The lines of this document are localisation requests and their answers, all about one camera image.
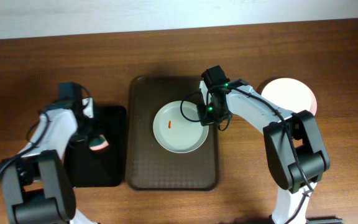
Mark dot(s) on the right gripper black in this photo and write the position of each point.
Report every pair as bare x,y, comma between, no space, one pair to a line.
208,117

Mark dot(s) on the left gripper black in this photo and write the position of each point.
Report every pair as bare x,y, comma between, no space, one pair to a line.
86,137

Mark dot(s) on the green and pink sponge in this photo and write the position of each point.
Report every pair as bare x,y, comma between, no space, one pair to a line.
98,144

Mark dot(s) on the pale green plate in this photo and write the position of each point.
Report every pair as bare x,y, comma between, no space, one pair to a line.
177,129

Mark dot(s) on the pinkish white plate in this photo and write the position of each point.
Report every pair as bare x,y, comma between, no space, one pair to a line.
290,94

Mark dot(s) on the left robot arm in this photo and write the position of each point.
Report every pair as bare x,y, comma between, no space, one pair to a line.
35,185

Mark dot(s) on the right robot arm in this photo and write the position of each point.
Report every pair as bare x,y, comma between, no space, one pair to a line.
296,155

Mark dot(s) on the black rectangular sponge tray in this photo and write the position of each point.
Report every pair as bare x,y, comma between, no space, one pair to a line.
103,168

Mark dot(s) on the brown plastic serving tray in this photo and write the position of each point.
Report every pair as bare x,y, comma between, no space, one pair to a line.
151,167

